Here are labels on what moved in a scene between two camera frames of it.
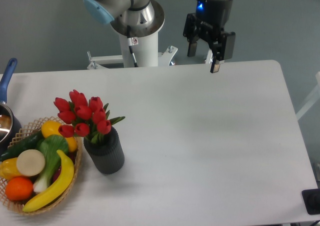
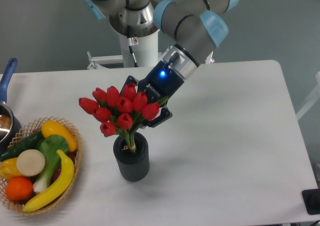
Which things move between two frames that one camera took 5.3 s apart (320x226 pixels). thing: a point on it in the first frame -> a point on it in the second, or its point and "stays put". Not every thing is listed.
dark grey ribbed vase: [108, 156] -> [132, 166]
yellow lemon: [50, 128] stays put
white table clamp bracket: [165, 58] stays put
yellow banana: [57, 190] stays put
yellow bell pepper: [9, 169] stays put
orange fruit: [18, 188] stays put
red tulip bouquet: [81, 117] -> [120, 113]
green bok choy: [50, 144] stays put
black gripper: [211, 17] -> [160, 82]
